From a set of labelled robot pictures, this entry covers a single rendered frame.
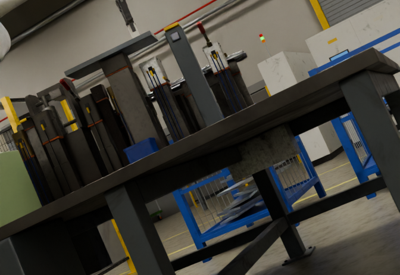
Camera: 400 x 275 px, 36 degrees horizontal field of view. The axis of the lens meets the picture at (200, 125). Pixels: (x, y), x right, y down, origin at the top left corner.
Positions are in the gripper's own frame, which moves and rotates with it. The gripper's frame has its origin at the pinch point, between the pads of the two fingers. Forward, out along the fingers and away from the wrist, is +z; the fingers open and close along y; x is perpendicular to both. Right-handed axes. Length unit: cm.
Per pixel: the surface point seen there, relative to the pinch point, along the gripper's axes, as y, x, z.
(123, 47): -5.5, 6.6, 5.0
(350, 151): 165, -115, 86
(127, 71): -1.6, 8.8, 13.1
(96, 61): -2.8, 17.8, 5.2
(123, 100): -0.2, 14.6, 22.9
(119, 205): -46, 29, 60
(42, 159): 22, 54, 28
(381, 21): 686, -434, -52
